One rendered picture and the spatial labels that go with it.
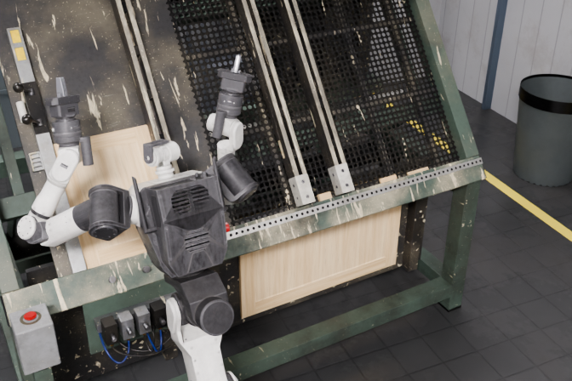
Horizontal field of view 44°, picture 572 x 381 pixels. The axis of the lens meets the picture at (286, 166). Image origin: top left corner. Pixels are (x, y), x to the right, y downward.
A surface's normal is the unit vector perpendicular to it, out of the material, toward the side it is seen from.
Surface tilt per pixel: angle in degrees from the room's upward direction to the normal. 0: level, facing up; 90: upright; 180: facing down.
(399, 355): 0
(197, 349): 65
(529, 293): 0
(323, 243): 90
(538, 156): 95
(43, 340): 90
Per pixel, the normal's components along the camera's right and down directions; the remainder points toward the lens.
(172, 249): 0.48, 0.29
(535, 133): -0.73, 0.40
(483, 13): -0.92, 0.18
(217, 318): 0.45, 0.04
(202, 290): 0.19, -0.65
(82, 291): 0.40, -0.19
